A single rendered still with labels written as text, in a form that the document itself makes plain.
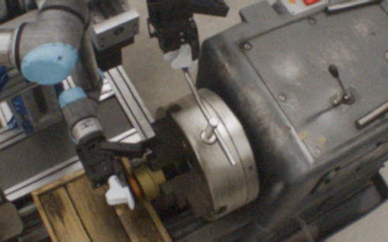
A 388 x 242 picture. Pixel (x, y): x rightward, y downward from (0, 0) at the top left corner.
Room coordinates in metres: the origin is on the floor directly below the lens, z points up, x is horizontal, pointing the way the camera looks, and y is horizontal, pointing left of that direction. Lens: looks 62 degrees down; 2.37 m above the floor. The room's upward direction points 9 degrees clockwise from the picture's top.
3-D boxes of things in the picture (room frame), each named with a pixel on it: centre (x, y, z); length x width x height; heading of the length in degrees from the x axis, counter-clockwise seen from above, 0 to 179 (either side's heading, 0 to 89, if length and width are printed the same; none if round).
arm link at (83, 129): (0.59, 0.26, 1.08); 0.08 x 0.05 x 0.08; 127
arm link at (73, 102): (0.65, 0.31, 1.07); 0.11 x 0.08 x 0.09; 37
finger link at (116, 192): (0.44, 0.15, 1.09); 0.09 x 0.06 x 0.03; 37
